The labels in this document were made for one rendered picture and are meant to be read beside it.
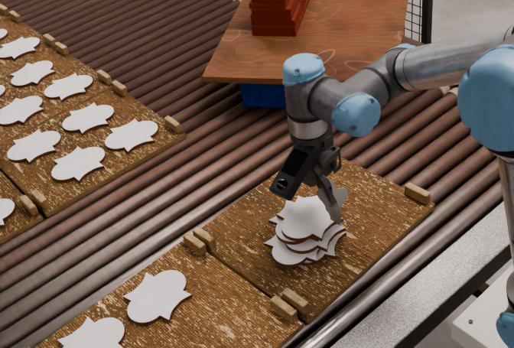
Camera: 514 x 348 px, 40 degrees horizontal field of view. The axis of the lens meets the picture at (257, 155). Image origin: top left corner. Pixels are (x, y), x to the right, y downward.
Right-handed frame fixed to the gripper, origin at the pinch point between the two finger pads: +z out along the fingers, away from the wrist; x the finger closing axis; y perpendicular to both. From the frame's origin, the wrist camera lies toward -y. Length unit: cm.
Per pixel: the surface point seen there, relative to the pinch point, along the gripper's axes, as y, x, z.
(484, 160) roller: 44.3, -16.2, 8.6
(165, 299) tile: -31.9, 10.8, 5.2
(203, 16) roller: 59, 95, 8
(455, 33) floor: 233, 97, 100
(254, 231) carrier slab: -6.9, 10.2, 6.2
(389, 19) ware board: 70, 28, -4
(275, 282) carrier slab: -14.9, -3.2, 6.2
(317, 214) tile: 1.2, -1.1, 1.1
